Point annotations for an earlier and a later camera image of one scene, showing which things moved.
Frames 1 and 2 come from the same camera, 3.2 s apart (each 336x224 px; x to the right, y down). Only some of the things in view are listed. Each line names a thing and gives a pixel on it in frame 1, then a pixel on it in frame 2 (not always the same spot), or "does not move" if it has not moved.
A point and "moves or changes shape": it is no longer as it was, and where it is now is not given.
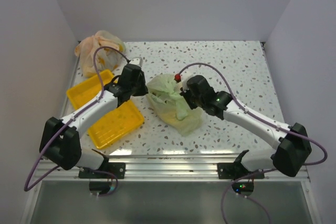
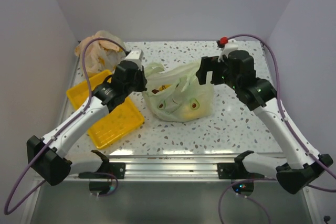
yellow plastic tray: [110, 129] does not move
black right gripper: [186, 94] to [208, 63]
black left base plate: [117, 169] does not move
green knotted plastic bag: [170, 108] moves or changes shape
